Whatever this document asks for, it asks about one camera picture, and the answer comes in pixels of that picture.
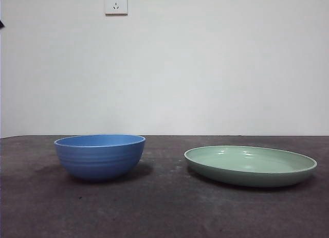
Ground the light green round plate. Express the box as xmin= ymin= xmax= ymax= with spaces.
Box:
xmin=184 ymin=145 xmax=318 ymax=188

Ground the blue ribbed bowl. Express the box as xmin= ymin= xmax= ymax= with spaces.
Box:
xmin=53 ymin=134 xmax=147 ymax=182

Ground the white wall power socket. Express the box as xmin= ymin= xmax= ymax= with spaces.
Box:
xmin=104 ymin=0 xmax=129 ymax=16

